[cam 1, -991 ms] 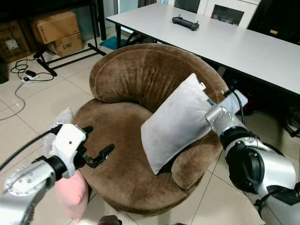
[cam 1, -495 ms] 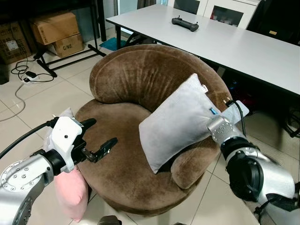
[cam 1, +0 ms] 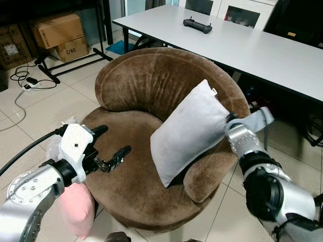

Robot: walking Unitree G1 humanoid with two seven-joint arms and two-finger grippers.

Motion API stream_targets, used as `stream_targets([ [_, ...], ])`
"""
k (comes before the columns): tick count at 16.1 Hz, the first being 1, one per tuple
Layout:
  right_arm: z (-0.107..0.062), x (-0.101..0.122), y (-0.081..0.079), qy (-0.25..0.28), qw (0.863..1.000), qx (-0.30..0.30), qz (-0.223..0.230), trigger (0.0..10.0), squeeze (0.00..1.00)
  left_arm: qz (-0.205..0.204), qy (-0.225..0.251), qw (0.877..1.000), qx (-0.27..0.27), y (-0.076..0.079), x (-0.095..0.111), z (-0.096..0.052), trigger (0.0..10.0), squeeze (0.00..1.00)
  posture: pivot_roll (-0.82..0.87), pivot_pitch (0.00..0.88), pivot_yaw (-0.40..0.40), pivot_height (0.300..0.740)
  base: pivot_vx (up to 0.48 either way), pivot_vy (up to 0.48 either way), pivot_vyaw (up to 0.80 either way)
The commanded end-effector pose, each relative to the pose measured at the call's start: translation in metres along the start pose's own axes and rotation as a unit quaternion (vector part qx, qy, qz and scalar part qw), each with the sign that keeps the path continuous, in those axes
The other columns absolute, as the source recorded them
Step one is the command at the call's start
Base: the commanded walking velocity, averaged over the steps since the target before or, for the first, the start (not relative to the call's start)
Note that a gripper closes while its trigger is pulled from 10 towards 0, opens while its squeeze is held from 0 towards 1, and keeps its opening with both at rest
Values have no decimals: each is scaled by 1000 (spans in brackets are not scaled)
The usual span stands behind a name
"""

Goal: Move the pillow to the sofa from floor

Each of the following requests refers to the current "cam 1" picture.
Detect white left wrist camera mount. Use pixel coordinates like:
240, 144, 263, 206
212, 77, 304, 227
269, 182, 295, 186
59, 123, 97, 170

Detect black metal table frame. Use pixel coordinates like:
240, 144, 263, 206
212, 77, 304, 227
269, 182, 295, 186
34, 0, 115, 85

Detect white glass-door cabinet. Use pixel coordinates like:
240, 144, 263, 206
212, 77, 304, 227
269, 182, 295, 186
176, 0, 279, 29

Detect grey robot foot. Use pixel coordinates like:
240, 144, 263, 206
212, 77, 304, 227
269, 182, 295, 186
104, 231, 132, 242

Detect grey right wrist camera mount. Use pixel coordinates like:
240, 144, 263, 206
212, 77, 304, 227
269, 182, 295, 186
236, 106, 275, 133

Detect long white table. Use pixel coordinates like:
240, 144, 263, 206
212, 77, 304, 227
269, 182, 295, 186
112, 5, 323, 102

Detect small lettered cardboard box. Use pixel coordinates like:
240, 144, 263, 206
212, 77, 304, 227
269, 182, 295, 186
50, 36, 91, 64

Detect cardboard box with white label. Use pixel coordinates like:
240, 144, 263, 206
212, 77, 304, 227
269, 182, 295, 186
0, 24, 34, 71

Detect round brown velvet sofa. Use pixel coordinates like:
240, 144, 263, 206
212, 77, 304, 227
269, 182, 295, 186
80, 46, 252, 234

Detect black office chair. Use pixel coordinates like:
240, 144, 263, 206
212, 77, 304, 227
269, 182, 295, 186
262, 0, 323, 49

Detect teal floor mat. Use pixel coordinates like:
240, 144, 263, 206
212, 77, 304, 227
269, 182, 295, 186
104, 40, 137, 55

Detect pink pillow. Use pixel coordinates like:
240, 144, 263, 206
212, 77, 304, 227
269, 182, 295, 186
56, 180, 97, 240

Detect large taped cardboard box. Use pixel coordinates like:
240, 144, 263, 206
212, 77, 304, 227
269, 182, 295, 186
30, 12, 86, 50

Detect power strip with black plugs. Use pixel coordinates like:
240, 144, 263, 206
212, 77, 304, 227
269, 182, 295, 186
10, 63, 59, 92

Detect black handheld controller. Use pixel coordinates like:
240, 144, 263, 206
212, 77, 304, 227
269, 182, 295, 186
182, 17, 213, 35

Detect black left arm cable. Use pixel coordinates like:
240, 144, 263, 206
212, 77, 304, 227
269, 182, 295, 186
0, 126, 69, 178

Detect grey square pillow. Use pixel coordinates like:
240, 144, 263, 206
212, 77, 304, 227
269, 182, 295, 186
149, 79, 231, 189

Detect white floor cable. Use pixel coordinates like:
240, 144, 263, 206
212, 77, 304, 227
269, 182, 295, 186
0, 90, 27, 134

